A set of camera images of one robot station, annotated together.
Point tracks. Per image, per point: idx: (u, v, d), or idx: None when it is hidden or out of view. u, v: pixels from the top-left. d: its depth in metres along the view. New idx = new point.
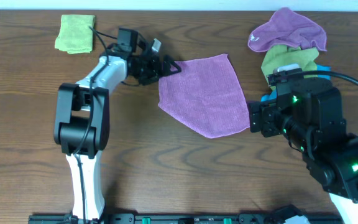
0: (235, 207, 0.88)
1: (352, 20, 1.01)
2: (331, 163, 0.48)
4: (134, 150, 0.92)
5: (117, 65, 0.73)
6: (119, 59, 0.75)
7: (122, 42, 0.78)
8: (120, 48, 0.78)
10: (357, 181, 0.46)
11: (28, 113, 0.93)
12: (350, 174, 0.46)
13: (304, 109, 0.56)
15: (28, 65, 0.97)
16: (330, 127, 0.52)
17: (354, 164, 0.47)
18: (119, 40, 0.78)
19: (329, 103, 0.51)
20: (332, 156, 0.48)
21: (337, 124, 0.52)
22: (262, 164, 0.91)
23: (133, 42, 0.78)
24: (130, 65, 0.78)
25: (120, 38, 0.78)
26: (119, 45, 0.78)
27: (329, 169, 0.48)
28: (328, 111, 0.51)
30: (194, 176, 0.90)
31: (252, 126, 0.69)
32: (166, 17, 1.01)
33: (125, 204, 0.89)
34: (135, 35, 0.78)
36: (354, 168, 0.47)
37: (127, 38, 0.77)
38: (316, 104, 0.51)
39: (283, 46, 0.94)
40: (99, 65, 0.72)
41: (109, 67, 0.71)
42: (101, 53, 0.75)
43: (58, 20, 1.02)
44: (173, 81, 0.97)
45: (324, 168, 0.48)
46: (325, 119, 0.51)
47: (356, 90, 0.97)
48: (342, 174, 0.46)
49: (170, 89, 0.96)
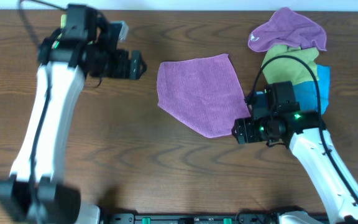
0: (235, 208, 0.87)
1: (353, 20, 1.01)
2: (281, 117, 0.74)
4: (133, 150, 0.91)
5: (60, 84, 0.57)
6: (61, 65, 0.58)
7: (73, 25, 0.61)
8: (70, 32, 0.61)
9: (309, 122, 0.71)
10: (301, 124, 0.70)
11: (28, 112, 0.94)
12: (293, 120, 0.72)
13: (270, 96, 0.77)
15: (29, 65, 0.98)
16: (286, 104, 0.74)
17: (296, 114, 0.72)
18: (68, 23, 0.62)
19: (283, 89, 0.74)
20: (281, 114, 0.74)
21: (291, 101, 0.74)
22: (263, 164, 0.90)
23: (89, 22, 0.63)
24: (85, 57, 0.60)
25: (69, 20, 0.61)
26: (69, 28, 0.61)
27: (282, 123, 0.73)
28: (283, 94, 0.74)
30: (194, 175, 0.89)
31: (240, 136, 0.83)
32: (166, 17, 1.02)
33: (124, 204, 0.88)
34: (90, 14, 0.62)
36: (296, 116, 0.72)
37: (80, 18, 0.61)
38: (275, 89, 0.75)
39: (283, 46, 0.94)
40: (40, 89, 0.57)
41: (55, 101, 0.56)
42: (41, 53, 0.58)
43: (58, 19, 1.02)
44: (173, 81, 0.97)
45: (279, 122, 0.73)
46: (283, 99, 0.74)
47: None
48: (288, 122, 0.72)
49: (170, 89, 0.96)
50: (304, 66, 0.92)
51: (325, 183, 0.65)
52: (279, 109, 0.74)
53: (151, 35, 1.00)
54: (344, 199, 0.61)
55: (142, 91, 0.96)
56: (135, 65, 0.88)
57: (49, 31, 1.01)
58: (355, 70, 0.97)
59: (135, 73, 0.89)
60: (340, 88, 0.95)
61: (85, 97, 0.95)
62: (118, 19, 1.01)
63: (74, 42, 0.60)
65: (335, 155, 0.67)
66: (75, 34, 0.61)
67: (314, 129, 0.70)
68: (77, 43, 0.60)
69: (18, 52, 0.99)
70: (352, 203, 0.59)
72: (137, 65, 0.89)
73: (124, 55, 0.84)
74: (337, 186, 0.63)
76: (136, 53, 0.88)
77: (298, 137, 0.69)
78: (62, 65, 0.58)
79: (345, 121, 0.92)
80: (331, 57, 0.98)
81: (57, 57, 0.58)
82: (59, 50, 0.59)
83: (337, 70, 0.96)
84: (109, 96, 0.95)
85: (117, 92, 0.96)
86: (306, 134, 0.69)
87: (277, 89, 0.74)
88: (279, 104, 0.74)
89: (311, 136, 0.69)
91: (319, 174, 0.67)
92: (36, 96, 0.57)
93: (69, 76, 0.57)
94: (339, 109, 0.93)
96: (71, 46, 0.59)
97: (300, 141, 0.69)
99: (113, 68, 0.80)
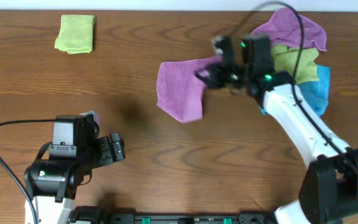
0: (235, 207, 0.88)
1: (353, 20, 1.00)
2: (253, 80, 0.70)
4: (133, 150, 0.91)
5: (48, 215, 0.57)
6: (49, 196, 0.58)
7: (61, 140, 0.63)
8: (58, 149, 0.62)
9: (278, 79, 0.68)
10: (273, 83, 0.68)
11: (28, 113, 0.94)
12: (265, 80, 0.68)
13: (247, 51, 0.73)
15: (28, 66, 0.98)
16: (261, 61, 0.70)
17: (267, 74, 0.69)
18: (55, 140, 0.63)
19: (260, 43, 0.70)
20: (253, 75, 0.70)
21: (268, 60, 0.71)
22: (263, 164, 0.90)
23: (76, 133, 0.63)
24: (73, 180, 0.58)
25: (56, 136, 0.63)
26: (57, 144, 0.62)
27: (255, 85, 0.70)
28: (260, 51, 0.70)
30: (194, 176, 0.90)
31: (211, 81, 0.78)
32: (165, 17, 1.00)
33: (125, 204, 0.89)
34: (78, 124, 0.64)
36: (268, 77, 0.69)
37: (68, 129, 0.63)
38: (252, 45, 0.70)
39: (283, 46, 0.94)
40: (29, 217, 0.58)
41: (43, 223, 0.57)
42: (25, 177, 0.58)
43: (56, 19, 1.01)
44: (172, 81, 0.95)
45: (252, 86, 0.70)
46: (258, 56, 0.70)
47: None
48: (260, 83, 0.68)
49: (169, 90, 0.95)
50: (304, 66, 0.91)
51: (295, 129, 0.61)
52: (255, 67, 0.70)
53: (151, 35, 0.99)
54: (316, 141, 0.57)
55: (142, 91, 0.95)
56: (118, 146, 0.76)
57: (48, 30, 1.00)
58: (354, 70, 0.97)
59: (121, 154, 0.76)
60: (340, 89, 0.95)
61: (84, 97, 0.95)
62: (117, 19, 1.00)
63: (61, 161, 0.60)
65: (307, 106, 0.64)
66: (63, 150, 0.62)
67: (287, 86, 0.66)
68: (63, 168, 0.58)
69: (17, 52, 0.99)
70: (324, 143, 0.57)
72: (121, 145, 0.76)
73: (105, 143, 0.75)
74: (308, 130, 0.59)
76: (117, 133, 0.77)
77: (269, 94, 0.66)
78: (50, 195, 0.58)
79: (344, 122, 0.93)
80: (330, 58, 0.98)
81: (45, 185, 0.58)
82: (46, 178, 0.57)
83: (336, 70, 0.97)
84: (108, 96, 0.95)
85: (117, 92, 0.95)
86: (277, 90, 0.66)
87: (255, 46, 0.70)
88: (255, 61, 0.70)
89: (281, 91, 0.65)
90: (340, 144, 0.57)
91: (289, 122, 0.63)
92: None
93: (56, 208, 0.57)
94: (339, 109, 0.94)
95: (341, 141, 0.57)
96: (58, 172, 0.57)
97: (271, 96, 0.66)
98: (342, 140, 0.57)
99: (96, 162, 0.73)
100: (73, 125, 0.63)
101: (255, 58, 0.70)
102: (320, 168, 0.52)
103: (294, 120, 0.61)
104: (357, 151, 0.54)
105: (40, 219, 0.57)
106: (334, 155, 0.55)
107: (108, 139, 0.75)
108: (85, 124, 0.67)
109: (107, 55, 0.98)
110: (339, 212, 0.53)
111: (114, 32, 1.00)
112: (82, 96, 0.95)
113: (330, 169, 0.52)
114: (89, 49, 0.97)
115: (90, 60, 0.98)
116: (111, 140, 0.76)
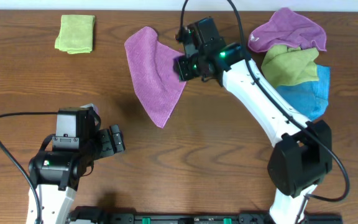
0: (235, 208, 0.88)
1: (353, 20, 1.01)
2: (209, 59, 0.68)
4: (133, 150, 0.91)
5: (51, 202, 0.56)
6: (52, 185, 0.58)
7: (64, 133, 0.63)
8: (61, 140, 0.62)
9: (233, 54, 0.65)
10: (227, 61, 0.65)
11: (28, 113, 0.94)
12: (220, 58, 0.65)
13: (196, 38, 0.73)
15: (28, 66, 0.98)
16: (211, 40, 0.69)
17: (221, 51, 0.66)
18: (59, 132, 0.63)
19: (204, 27, 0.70)
20: (208, 54, 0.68)
21: (217, 39, 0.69)
22: (263, 164, 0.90)
23: (79, 125, 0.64)
24: (77, 171, 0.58)
25: (58, 128, 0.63)
26: (60, 137, 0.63)
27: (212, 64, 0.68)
28: (206, 32, 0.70)
30: (194, 176, 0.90)
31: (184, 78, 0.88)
32: (166, 17, 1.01)
33: (125, 204, 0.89)
34: (80, 117, 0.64)
36: (222, 54, 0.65)
37: (71, 122, 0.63)
38: (197, 30, 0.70)
39: (283, 46, 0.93)
40: (32, 205, 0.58)
41: (45, 211, 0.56)
42: (30, 165, 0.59)
43: (57, 20, 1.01)
44: (134, 60, 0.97)
45: (209, 63, 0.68)
46: (206, 37, 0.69)
47: None
48: (215, 61, 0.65)
49: (132, 58, 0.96)
50: (304, 66, 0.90)
51: (257, 106, 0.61)
52: (207, 48, 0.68)
53: None
54: (278, 120, 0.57)
55: None
56: (118, 138, 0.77)
57: (49, 30, 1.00)
58: (353, 70, 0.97)
59: (122, 145, 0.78)
60: (340, 88, 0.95)
61: (84, 97, 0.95)
62: (118, 19, 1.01)
63: (65, 152, 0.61)
65: (265, 82, 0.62)
66: (66, 142, 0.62)
67: (240, 62, 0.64)
68: (67, 159, 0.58)
69: (18, 52, 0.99)
70: (285, 121, 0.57)
72: (121, 137, 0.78)
73: (106, 135, 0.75)
74: (270, 109, 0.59)
76: (117, 126, 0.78)
77: (227, 74, 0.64)
78: (54, 184, 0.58)
79: (344, 122, 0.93)
80: (330, 58, 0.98)
81: (48, 175, 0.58)
82: (50, 168, 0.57)
83: (336, 70, 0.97)
84: (108, 96, 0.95)
85: (117, 92, 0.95)
86: (235, 68, 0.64)
87: (199, 30, 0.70)
88: (205, 43, 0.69)
89: (240, 71, 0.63)
90: (300, 119, 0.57)
91: (247, 99, 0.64)
92: (28, 214, 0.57)
93: (60, 196, 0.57)
94: (339, 109, 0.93)
95: (300, 115, 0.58)
96: (62, 162, 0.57)
97: (230, 76, 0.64)
98: (300, 114, 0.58)
99: (98, 153, 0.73)
100: (76, 117, 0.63)
101: (204, 40, 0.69)
102: (288, 148, 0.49)
103: (255, 99, 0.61)
104: (316, 124, 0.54)
105: (43, 206, 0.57)
106: (296, 131, 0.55)
107: (108, 132, 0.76)
108: (87, 117, 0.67)
109: (107, 55, 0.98)
110: (309, 182, 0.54)
111: (114, 32, 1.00)
112: (82, 96, 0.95)
113: (295, 147, 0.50)
114: (89, 49, 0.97)
115: (90, 60, 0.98)
116: (111, 132, 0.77)
